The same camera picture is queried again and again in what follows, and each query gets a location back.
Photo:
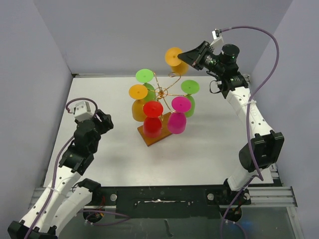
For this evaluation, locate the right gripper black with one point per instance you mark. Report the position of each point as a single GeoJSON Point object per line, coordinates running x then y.
{"type": "Point", "coordinates": [192, 57]}

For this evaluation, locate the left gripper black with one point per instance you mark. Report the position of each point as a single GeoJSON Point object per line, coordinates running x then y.
{"type": "Point", "coordinates": [105, 123]}

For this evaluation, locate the orange wine glass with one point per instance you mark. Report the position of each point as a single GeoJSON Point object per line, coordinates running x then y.
{"type": "Point", "coordinates": [138, 93]}
{"type": "Point", "coordinates": [177, 65]}

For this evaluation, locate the green wine glass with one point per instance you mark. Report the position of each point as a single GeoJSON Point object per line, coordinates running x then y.
{"type": "Point", "coordinates": [144, 76]}
{"type": "Point", "coordinates": [190, 87]}

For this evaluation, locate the red wine glass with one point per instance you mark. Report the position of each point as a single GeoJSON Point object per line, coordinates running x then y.
{"type": "Point", "coordinates": [152, 124]}

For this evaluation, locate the magenta wine glass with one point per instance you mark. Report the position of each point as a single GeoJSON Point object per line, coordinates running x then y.
{"type": "Point", "coordinates": [177, 120]}

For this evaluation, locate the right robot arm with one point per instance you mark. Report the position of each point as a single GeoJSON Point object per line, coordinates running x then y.
{"type": "Point", "coordinates": [263, 143]}

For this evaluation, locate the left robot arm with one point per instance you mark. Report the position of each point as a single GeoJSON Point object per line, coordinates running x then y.
{"type": "Point", "coordinates": [65, 195]}

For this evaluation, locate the wooden rack base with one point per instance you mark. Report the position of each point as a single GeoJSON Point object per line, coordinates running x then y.
{"type": "Point", "coordinates": [164, 132]}

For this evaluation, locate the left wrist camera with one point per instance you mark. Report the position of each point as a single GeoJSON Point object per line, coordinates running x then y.
{"type": "Point", "coordinates": [82, 111]}

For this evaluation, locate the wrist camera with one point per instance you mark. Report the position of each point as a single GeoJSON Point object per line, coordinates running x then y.
{"type": "Point", "coordinates": [217, 39]}
{"type": "Point", "coordinates": [82, 111]}

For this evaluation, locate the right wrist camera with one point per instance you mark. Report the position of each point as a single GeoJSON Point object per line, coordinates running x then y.
{"type": "Point", "coordinates": [217, 39]}

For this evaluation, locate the gold wire glass rack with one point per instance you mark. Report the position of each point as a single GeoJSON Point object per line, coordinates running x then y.
{"type": "Point", "coordinates": [163, 92]}

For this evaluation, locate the black base frame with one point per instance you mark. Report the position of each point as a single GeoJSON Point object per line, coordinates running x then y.
{"type": "Point", "coordinates": [179, 202]}

